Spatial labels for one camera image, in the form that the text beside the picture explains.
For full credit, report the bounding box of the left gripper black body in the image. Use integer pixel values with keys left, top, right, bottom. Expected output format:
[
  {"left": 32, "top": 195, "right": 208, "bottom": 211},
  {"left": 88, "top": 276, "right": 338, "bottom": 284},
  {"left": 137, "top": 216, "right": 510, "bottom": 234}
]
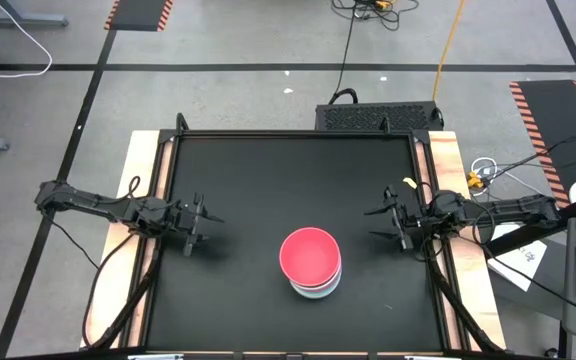
[{"left": 167, "top": 192, "right": 208, "bottom": 259}]

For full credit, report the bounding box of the short hazard-striped black mat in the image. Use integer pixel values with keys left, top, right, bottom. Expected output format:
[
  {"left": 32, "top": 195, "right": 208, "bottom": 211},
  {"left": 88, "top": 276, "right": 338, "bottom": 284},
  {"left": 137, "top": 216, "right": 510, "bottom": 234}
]
[{"left": 103, "top": 0, "right": 175, "bottom": 33}]

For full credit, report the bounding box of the black diagonal beam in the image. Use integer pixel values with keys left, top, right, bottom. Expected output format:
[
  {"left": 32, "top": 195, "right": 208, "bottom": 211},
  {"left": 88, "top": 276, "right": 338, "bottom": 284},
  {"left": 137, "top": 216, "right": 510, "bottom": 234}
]
[{"left": 485, "top": 199, "right": 576, "bottom": 258}]

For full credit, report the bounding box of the white coiled cable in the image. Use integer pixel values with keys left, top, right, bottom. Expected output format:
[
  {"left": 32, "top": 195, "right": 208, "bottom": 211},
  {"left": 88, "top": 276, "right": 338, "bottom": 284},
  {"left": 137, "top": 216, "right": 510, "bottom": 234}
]
[{"left": 470, "top": 156, "right": 564, "bottom": 199}]

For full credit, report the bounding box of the light wooden base board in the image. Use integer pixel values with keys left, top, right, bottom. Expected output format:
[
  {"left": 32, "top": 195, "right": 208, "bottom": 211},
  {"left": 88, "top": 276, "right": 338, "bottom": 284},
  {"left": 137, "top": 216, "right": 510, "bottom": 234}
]
[{"left": 80, "top": 129, "right": 508, "bottom": 351}]

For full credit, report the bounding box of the white paper sheet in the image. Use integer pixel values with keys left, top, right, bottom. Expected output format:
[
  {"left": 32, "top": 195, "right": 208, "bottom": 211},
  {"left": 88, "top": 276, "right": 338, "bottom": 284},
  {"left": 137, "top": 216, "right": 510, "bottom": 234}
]
[{"left": 485, "top": 219, "right": 549, "bottom": 293}]

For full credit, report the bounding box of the tangled black cable bundle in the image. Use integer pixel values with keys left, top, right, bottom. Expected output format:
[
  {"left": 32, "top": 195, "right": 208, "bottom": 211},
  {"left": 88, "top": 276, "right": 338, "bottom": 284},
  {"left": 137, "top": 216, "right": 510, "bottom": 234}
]
[{"left": 331, "top": 0, "right": 420, "bottom": 32}]

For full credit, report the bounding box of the black aluminium table frame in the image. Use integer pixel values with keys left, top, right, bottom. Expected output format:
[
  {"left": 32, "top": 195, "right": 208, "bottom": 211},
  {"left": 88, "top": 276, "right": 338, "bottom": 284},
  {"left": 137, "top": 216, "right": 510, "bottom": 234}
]
[{"left": 117, "top": 112, "right": 505, "bottom": 360}]

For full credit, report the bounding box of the black floor cable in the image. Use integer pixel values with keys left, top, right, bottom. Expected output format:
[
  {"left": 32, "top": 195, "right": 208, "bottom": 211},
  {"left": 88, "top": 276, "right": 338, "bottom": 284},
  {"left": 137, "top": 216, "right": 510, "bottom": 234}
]
[{"left": 327, "top": 9, "right": 360, "bottom": 106}]

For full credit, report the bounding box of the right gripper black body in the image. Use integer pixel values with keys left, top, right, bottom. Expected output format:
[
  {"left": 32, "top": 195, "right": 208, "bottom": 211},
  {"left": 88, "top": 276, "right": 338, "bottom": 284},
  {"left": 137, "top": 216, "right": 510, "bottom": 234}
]
[{"left": 382, "top": 184, "right": 422, "bottom": 251}]

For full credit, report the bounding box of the black computer case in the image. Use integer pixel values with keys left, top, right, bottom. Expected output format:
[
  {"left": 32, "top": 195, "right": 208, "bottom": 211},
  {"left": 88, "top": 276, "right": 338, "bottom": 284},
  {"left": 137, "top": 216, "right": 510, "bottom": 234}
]
[{"left": 314, "top": 100, "right": 445, "bottom": 133}]

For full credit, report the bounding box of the yellow floor cable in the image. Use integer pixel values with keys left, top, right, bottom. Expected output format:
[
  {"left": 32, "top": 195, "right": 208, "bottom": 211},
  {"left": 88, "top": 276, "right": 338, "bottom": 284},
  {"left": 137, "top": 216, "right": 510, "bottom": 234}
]
[{"left": 431, "top": 0, "right": 467, "bottom": 104}]

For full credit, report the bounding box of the long hazard-striped black mat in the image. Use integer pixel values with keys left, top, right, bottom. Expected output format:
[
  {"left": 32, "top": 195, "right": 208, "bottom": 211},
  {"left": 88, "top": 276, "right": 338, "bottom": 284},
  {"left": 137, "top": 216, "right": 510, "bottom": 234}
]
[{"left": 508, "top": 78, "right": 576, "bottom": 210}]

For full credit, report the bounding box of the red bowl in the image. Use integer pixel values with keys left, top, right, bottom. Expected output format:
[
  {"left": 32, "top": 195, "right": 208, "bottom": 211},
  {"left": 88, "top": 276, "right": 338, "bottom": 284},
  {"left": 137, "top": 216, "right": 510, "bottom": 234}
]
[{"left": 278, "top": 226, "right": 343, "bottom": 290}]

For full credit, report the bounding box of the long black desk cable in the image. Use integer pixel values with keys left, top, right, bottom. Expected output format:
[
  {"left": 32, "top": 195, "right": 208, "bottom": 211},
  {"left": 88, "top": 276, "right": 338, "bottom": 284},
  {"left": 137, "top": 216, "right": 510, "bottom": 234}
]
[{"left": 455, "top": 233, "right": 576, "bottom": 325}]

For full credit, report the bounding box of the black looping arm cable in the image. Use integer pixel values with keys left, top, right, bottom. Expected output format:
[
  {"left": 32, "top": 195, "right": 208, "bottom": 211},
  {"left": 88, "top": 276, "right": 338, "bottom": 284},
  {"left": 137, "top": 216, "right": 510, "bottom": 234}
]
[{"left": 81, "top": 232, "right": 142, "bottom": 349}]

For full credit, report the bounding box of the thin black cable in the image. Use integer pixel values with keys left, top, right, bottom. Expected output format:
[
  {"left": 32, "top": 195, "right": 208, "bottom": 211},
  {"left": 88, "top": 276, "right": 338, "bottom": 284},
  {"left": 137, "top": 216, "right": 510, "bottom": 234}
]
[{"left": 487, "top": 129, "right": 576, "bottom": 180}]

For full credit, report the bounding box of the white floor cable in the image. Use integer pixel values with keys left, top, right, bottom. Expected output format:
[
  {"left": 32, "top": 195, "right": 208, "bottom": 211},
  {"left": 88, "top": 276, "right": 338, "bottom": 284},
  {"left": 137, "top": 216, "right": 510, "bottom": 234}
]
[{"left": 0, "top": 0, "right": 54, "bottom": 79}]

